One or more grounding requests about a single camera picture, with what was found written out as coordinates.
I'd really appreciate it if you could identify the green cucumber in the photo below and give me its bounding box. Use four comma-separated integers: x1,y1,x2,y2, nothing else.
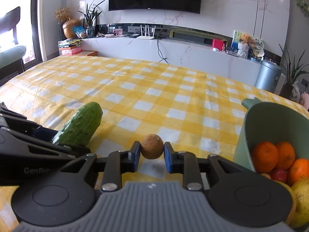
51,102,103,147

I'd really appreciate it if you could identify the orange tangerine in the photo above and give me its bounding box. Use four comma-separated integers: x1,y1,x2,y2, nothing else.
250,141,279,173
275,141,295,170

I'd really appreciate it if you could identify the red cherry tomato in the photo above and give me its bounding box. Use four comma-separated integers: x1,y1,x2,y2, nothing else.
270,168,287,183

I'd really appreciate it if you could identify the brown longan right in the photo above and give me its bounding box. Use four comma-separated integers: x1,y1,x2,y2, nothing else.
140,134,164,160

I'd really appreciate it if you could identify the green plastic bowl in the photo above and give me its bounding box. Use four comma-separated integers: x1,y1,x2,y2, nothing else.
233,98,309,171

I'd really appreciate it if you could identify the dark chair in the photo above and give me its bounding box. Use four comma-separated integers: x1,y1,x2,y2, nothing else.
0,6,26,86

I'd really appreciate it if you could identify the white tv cabinet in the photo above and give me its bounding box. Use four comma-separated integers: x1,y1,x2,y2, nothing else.
82,37,260,86

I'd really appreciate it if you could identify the orange cardboard box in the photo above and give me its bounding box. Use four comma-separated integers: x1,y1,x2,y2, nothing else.
76,51,97,57

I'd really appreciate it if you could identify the stack of pink books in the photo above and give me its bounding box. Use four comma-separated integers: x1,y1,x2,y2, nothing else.
58,38,82,55

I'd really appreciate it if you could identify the white wifi router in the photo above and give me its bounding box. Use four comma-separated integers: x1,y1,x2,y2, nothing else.
137,24,155,40

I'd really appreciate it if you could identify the red box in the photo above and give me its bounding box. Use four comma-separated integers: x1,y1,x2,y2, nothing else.
212,38,226,51

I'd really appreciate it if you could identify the grey metal trash can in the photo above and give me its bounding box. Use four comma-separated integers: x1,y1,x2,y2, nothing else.
255,60,282,93

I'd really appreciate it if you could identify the yellow pear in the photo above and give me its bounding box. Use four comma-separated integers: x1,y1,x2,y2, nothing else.
272,180,297,225

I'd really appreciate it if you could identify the golden gourd vase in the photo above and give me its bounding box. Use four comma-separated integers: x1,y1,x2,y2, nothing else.
62,19,81,39

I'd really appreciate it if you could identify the yellow green apple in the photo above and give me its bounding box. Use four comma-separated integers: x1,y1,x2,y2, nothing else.
290,177,309,228

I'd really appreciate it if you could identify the teddy bear in pot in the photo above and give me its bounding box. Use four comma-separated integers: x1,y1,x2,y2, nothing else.
237,33,255,59

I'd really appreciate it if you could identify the white plastic bag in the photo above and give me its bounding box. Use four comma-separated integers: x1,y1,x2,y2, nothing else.
291,81,300,103

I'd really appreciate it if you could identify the pink pig plush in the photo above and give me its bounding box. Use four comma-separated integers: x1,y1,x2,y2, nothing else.
299,92,309,111

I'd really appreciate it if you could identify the potted long-leaf plant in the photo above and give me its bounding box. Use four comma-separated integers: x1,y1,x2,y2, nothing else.
279,45,308,100

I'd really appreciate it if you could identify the small potted plant on cabinet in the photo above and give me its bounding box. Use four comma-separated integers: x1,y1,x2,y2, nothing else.
79,0,105,38

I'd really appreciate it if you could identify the green ivy plant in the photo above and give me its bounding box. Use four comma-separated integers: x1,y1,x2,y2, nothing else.
295,0,309,19

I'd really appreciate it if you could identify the black cable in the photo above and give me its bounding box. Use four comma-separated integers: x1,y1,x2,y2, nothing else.
156,39,170,65

